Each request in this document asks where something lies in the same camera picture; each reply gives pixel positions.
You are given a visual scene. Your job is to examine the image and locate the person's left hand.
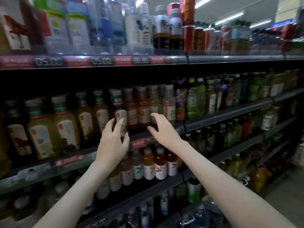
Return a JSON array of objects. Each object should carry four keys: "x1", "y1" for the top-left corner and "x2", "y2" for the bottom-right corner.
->
[{"x1": 95, "y1": 117, "x2": 130, "y2": 174}]

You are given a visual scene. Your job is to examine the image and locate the person's right hand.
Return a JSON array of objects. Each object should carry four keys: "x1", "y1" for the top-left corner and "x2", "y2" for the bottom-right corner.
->
[{"x1": 147, "y1": 112, "x2": 184, "y2": 152}]

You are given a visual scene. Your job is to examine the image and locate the dark grey store shelving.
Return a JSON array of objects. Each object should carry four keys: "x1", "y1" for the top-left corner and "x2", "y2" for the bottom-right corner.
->
[{"x1": 0, "y1": 0, "x2": 304, "y2": 228}]

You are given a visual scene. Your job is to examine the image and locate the row of large water jugs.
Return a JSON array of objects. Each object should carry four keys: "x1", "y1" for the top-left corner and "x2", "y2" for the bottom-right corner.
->
[{"x1": 176, "y1": 197, "x2": 229, "y2": 228}]

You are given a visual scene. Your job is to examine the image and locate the person's left forearm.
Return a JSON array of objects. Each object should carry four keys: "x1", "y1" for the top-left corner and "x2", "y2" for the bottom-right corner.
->
[{"x1": 33, "y1": 164, "x2": 117, "y2": 228}]

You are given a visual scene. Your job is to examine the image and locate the person's right forearm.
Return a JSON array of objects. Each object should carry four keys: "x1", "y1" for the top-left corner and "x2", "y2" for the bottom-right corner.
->
[{"x1": 168, "y1": 142, "x2": 297, "y2": 228}]

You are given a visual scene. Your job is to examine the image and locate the picture shelf label strip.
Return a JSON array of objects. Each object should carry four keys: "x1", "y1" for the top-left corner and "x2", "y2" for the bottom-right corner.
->
[{"x1": 54, "y1": 150, "x2": 98, "y2": 168}]

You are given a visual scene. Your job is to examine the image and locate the red price tag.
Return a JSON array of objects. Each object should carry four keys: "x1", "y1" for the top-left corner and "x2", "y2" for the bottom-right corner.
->
[{"x1": 130, "y1": 138, "x2": 149, "y2": 150}]

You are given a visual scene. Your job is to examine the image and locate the row of rail price tags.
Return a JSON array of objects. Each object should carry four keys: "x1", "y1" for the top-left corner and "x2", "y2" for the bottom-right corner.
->
[{"x1": 0, "y1": 54, "x2": 181, "y2": 69}]

